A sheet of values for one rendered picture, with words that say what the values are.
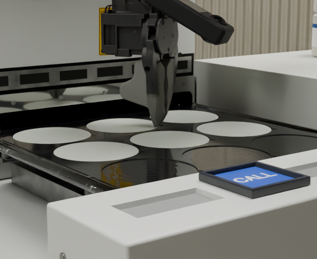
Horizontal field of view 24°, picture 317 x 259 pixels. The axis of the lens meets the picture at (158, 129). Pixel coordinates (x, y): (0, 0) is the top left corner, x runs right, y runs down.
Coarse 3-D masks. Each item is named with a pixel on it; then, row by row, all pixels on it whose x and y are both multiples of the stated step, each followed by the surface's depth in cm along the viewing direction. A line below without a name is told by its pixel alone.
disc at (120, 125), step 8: (104, 120) 106; (112, 120) 106; (120, 120) 106; (128, 120) 106; (136, 120) 106; (144, 120) 106; (88, 128) 101; (96, 128) 100; (104, 128) 100; (112, 128) 100; (120, 128) 100; (128, 128) 100; (136, 128) 100; (144, 128) 100; (152, 128) 100
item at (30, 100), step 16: (176, 80) 119; (192, 80) 121; (0, 96) 102; (16, 96) 103; (32, 96) 104; (48, 96) 106; (64, 96) 107; (80, 96) 109; (96, 96) 111; (112, 96) 112; (192, 96) 122; (0, 112) 102; (0, 160) 103; (16, 160) 105
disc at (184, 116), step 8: (168, 112) 112; (176, 112) 112; (184, 112) 112; (192, 112) 112; (200, 112) 112; (168, 120) 106; (176, 120) 106; (184, 120) 106; (192, 120) 106; (200, 120) 106; (208, 120) 106
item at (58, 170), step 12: (0, 144) 91; (12, 156) 88; (24, 156) 86; (36, 156) 84; (36, 168) 84; (48, 168) 81; (60, 168) 79; (72, 180) 77; (84, 180) 75; (96, 180) 74; (96, 192) 73
